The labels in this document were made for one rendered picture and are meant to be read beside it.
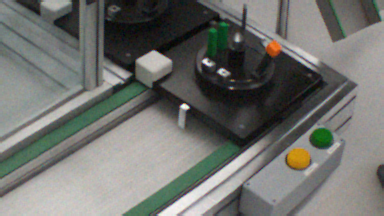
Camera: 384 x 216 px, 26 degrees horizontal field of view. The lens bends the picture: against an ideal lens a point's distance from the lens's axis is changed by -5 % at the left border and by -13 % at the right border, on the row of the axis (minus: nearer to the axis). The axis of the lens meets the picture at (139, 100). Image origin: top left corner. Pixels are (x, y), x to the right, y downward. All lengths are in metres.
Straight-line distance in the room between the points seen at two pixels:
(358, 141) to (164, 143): 0.39
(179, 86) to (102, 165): 0.19
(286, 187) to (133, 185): 0.24
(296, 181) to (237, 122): 0.16
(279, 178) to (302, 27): 0.59
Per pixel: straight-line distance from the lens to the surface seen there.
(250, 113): 1.46
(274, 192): 1.34
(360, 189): 1.53
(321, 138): 1.43
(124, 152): 1.46
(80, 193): 1.39
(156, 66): 1.51
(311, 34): 1.88
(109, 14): 1.63
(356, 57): 1.84
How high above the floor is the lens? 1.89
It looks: 39 degrees down
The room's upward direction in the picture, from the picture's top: 2 degrees clockwise
